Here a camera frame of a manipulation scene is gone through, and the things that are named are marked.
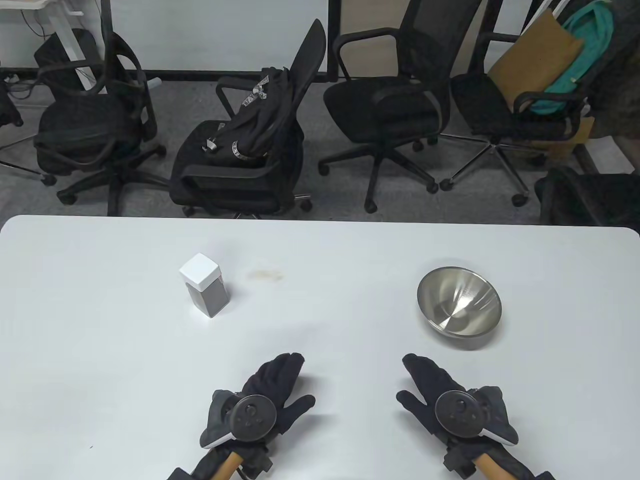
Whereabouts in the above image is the person's right hand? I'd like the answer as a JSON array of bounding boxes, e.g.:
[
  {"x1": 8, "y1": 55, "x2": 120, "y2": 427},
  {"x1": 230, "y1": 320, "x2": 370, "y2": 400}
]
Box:
[{"x1": 396, "y1": 353, "x2": 466, "y2": 444}]

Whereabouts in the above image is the person's left hand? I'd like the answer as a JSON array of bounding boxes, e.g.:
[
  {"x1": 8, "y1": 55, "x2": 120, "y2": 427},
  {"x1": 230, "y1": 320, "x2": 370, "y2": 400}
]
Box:
[{"x1": 240, "y1": 352, "x2": 317, "y2": 444}]

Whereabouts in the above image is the black hand controller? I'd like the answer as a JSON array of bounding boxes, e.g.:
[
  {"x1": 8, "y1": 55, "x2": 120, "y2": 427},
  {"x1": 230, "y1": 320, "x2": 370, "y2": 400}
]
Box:
[
  {"x1": 434, "y1": 386, "x2": 519, "y2": 447},
  {"x1": 200, "y1": 390, "x2": 278, "y2": 449}
]

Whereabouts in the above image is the steel mixing bowl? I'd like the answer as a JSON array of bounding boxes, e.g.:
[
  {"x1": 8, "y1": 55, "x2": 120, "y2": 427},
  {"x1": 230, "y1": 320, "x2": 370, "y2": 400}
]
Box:
[{"x1": 417, "y1": 266, "x2": 502, "y2": 340}]

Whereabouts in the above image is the clear square coffee jar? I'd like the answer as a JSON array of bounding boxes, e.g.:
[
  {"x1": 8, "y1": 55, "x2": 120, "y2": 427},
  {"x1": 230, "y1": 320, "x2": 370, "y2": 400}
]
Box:
[{"x1": 179, "y1": 253, "x2": 230, "y2": 319}]

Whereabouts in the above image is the white square jar lid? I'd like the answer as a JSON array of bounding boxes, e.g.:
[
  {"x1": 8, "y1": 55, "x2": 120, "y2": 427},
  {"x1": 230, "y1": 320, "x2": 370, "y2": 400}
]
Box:
[{"x1": 179, "y1": 253, "x2": 222, "y2": 291}]

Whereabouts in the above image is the person's right forearm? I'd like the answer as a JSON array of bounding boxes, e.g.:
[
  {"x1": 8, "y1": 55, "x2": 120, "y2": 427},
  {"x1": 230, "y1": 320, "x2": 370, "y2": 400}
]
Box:
[{"x1": 442, "y1": 442, "x2": 538, "y2": 480}]

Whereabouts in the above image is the person's left forearm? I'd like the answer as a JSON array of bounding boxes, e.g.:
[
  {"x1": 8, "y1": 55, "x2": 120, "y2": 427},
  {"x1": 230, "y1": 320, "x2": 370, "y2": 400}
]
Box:
[{"x1": 192, "y1": 445, "x2": 273, "y2": 480}]

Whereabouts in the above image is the black solid back office chair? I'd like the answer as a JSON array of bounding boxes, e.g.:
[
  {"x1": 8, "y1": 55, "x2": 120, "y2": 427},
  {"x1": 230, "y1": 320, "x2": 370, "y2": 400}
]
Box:
[{"x1": 169, "y1": 19, "x2": 328, "y2": 220}]

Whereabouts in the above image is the black backpack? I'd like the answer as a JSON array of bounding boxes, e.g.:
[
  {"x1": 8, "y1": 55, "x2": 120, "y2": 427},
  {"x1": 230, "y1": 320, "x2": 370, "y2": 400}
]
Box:
[{"x1": 202, "y1": 66, "x2": 301, "y2": 163}]

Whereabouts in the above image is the black high back office chair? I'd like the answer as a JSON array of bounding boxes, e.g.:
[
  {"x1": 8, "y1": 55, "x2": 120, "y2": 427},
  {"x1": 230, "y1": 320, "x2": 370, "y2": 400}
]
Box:
[{"x1": 318, "y1": 0, "x2": 483, "y2": 214}]

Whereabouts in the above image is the black chrome base office chair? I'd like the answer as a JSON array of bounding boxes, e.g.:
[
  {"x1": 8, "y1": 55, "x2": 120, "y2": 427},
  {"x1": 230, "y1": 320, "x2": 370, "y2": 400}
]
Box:
[{"x1": 439, "y1": 0, "x2": 621, "y2": 208}]

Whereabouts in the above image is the white flat panel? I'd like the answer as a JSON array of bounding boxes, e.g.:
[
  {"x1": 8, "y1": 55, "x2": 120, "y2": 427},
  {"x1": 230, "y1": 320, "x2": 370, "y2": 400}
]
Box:
[{"x1": 582, "y1": 136, "x2": 635, "y2": 176}]

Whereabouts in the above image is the cardboard box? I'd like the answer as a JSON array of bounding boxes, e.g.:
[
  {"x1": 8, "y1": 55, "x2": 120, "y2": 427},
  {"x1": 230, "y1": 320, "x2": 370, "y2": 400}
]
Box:
[{"x1": 515, "y1": 116, "x2": 596, "y2": 161}]

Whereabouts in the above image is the black mesh office chair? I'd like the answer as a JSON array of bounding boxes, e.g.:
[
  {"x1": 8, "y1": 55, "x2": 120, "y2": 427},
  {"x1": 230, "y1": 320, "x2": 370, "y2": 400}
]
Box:
[{"x1": 33, "y1": 32, "x2": 168, "y2": 217}]

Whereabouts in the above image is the brown cushion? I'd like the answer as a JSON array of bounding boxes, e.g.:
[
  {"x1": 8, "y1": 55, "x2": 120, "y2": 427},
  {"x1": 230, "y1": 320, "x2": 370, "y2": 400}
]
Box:
[{"x1": 487, "y1": 9, "x2": 586, "y2": 112}]

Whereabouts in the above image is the black framed white partition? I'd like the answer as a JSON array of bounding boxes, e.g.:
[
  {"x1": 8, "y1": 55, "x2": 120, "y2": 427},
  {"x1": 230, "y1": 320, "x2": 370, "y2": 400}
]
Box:
[{"x1": 102, "y1": 0, "x2": 342, "y2": 83}]

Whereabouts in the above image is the teal bag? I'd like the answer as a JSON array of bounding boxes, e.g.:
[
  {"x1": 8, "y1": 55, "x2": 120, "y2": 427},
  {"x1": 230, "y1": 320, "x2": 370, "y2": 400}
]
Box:
[{"x1": 530, "y1": 0, "x2": 615, "y2": 115}]

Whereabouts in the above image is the black computer tower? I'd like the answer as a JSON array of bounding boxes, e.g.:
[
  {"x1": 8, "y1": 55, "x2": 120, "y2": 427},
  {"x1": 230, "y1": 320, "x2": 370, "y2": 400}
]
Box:
[{"x1": 34, "y1": 28, "x2": 103, "y2": 93}]

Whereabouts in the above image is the white metal rack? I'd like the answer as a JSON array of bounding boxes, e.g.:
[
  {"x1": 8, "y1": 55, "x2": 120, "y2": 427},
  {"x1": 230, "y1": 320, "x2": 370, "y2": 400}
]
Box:
[{"x1": 520, "y1": 0, "x2": 570, "y2": 32}]

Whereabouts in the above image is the white desk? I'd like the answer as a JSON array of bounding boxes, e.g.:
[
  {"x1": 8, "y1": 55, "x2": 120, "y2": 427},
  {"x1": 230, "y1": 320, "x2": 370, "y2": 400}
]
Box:
[{"x1": 0, "y1": 0, "x2": 86, "y2": 92}]

